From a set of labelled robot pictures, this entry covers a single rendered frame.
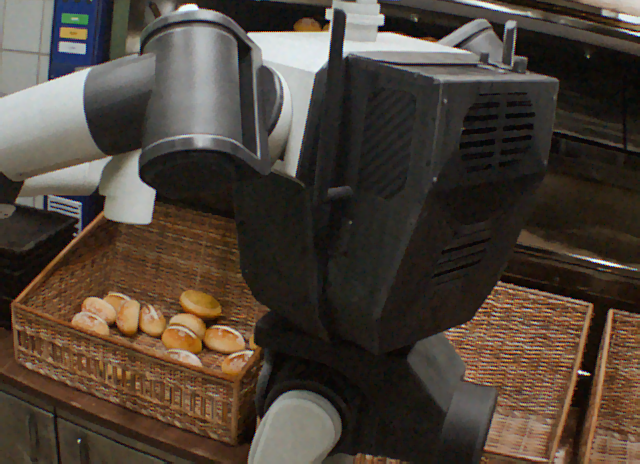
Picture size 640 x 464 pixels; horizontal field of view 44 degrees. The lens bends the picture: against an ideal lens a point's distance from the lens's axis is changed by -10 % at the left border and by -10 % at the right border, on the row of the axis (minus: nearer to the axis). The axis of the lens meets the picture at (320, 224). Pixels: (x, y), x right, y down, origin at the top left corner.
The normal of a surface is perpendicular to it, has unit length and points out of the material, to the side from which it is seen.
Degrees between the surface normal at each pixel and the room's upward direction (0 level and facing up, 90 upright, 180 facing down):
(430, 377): 45
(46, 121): 76
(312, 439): 90
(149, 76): 57
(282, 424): 90
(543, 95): 90
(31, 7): 90
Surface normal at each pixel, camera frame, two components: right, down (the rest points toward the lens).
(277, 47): -0.42, -0.61
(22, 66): -0.36, 0.27
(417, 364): 0.74, -0.52
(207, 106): 0.44, -0.33
